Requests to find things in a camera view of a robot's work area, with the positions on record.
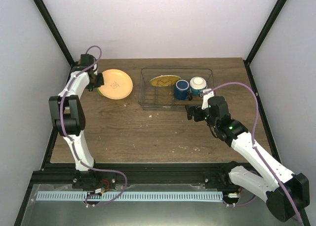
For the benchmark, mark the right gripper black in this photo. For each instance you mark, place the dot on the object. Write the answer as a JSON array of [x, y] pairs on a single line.
[[190, 113]]

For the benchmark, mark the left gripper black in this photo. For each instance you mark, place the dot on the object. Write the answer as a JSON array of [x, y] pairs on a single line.
[[100, 82]]

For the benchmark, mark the small lime green plate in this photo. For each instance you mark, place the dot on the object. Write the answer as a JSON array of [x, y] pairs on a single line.
[[100, 92]]

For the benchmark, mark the dark blue enamel mug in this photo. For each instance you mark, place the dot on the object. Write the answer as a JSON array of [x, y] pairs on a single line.
[[182, 90]]

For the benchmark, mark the plain cream orange plate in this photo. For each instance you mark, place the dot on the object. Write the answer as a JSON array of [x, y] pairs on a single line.
[[117, 84]]

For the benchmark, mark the teal and white bowl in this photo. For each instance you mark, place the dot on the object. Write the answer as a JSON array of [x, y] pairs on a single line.
[[197, 85]]

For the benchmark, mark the black wire dish rack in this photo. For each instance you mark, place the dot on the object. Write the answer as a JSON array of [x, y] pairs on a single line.
[[160, 95]]

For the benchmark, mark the yellow woven bamboo plate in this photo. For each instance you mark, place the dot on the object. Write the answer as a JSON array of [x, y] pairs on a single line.
[[164, 80]]

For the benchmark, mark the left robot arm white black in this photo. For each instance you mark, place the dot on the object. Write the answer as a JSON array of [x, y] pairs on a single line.
[[68, 118]]

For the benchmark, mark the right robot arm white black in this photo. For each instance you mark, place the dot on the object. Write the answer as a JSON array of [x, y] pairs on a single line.
[[284, 192]]

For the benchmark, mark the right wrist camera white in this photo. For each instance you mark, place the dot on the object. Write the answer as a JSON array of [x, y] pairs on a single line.
[[206, 94]]

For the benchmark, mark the left black frame post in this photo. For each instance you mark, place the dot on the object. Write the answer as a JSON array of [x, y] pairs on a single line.
[[54, 30]]

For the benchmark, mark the black frame post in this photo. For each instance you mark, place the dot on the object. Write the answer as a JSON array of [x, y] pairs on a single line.
[[277, 8], [54, 30]]

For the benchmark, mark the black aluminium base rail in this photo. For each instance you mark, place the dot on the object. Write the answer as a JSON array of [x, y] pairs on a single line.
[[210, 175]]

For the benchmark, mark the light blue slotted cable duct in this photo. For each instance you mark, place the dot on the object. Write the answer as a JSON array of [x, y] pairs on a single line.
[[150, 196]]

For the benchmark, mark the right black frame post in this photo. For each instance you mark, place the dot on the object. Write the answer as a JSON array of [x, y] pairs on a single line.
[[277, 8]]

